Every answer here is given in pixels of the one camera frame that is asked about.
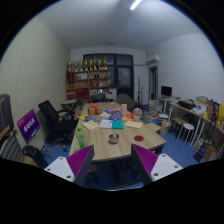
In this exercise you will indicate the purple sign board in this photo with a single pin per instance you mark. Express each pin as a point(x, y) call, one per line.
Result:
point(28, 126)

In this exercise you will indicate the black framed glass door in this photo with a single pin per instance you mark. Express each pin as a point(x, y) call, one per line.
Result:
point(124, 71)

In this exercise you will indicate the flat round red coaster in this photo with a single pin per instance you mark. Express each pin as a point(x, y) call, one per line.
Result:
point(138, 138)

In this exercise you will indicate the wooden stool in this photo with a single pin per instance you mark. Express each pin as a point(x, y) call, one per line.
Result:
point(178, 120)

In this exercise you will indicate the white pot with flowers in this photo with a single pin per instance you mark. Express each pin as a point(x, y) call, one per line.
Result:
point(137, 115)

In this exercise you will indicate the black office chair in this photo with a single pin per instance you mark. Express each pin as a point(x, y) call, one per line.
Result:
point(55, 121)

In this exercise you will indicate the white air conditioner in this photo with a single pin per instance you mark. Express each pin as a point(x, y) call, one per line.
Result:
point(153, 59)

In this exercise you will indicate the tan cardboard box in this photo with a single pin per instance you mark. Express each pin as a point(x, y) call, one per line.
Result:
point(124, 108)

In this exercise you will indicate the black computer monitor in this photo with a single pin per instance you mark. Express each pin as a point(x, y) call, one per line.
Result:
point(166, 91)

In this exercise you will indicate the white round stool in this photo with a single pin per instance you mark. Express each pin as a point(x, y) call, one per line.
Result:
point(188, 126)

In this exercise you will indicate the long wooden side desk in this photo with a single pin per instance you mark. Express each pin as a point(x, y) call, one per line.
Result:
point(191, 113)

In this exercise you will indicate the wooden shelf unit with trophies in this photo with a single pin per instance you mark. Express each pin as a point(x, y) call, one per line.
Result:
point(87, 81)

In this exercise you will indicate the yellow gift box red ribbon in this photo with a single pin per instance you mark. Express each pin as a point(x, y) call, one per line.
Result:
point(95, 110)

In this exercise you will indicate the small round white table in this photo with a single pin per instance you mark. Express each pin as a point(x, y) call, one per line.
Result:
point(69, 102)

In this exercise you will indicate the ceiling tube light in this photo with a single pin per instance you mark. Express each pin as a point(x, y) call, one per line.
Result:
point(135, 4)

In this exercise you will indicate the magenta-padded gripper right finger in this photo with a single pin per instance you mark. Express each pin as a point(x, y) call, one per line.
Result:
point(146, 160)

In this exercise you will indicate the white book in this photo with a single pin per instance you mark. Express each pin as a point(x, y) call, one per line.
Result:
point(106, 124)

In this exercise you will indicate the stainless steel cup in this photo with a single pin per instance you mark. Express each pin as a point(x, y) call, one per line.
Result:
point(114, 138)

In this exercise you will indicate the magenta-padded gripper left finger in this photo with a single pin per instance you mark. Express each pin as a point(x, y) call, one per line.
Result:
point(78, 160)

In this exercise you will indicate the green drink bottle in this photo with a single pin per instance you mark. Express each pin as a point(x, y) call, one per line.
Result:
point(81, 140)

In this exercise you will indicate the teal book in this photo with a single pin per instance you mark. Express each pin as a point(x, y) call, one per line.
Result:
point(117, 124)

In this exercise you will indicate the black swivel chair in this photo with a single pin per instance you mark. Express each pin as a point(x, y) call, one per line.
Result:
point(33, 154)

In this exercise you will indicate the blue printed box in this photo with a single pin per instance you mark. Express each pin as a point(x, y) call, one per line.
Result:
point(115, 117)

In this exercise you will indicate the pale yellow envelope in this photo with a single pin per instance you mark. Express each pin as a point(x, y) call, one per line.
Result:
point(133, 124)

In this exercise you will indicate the orange book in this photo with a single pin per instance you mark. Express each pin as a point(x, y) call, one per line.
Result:
point(128, 117)

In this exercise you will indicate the beige book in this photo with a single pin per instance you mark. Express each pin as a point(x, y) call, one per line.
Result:
point(90, 125)

